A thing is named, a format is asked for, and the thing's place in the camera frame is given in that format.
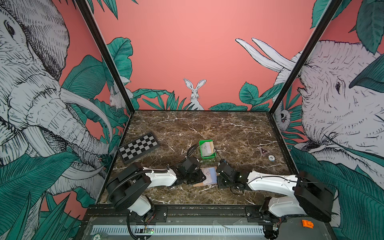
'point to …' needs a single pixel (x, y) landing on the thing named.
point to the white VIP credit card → (206, 171)
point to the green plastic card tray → (201, 142)
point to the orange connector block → (307, 224)
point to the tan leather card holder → (211, 174)
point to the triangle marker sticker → (263, 151)
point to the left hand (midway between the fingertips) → (207, 177)
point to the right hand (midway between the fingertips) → (216, 181)
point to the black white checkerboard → (131, 150)
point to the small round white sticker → (271, 158)
